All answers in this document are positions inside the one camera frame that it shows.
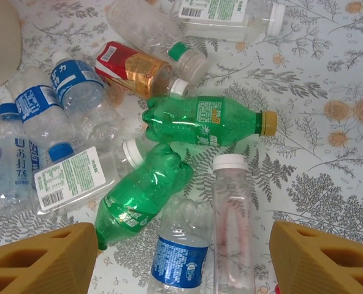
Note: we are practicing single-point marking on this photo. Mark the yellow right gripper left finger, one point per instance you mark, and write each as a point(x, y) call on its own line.
point(37, 263)

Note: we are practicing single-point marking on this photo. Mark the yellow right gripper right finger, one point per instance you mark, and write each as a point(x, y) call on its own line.
point(322, 263)

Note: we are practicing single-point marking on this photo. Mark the red label bottle red cap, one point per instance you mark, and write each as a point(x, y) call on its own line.
point(277, 290)

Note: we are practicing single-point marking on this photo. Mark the square clear bottle white cap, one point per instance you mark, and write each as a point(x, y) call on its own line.
point(230, 29)
point(68, 177)

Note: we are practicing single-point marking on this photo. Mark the light blue soda water bottle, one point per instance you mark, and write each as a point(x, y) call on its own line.
point(3, 171)

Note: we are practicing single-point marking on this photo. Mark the tall clear bottle white cap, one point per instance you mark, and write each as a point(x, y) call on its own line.
point(233, 220)

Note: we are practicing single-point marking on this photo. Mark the green bottle yellow cap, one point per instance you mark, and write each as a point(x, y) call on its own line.
point(181, 122)
point(144, 186)

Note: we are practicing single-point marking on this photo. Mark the blue label bottle white cap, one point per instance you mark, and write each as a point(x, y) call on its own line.
point(74, 79)

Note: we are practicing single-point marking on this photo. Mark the red gold label bottle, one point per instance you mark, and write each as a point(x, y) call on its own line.
point(129, 67)

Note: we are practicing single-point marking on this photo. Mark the beige ribbed waste bin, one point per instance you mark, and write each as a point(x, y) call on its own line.
point(0, 46)

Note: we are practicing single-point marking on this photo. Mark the floral patterned tablecloth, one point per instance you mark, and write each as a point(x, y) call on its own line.
point(322, 168)

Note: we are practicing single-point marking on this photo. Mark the clear bottle green cap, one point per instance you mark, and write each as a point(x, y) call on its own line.
point(179, 50)

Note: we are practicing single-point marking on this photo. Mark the crumpled clear plastic bottle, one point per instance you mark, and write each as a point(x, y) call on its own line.
point(138, 27)

